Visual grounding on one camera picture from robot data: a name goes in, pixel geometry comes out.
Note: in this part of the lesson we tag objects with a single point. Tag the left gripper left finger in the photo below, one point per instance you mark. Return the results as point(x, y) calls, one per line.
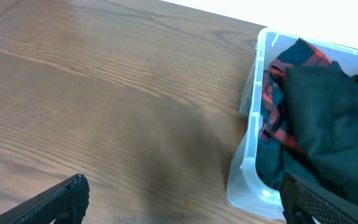
point(63, 203)

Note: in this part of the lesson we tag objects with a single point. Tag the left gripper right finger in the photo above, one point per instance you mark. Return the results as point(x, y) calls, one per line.
point(306, 202)

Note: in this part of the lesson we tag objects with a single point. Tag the red plaid flannel shirt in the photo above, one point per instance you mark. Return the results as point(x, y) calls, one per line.
point(275, 93)

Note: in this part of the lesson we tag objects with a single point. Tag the black hoodie garment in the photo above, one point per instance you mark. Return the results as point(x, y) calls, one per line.
point(315, 134)

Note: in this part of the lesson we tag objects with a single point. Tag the clear plastic storage container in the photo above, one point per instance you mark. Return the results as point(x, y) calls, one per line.
point(245, 189)

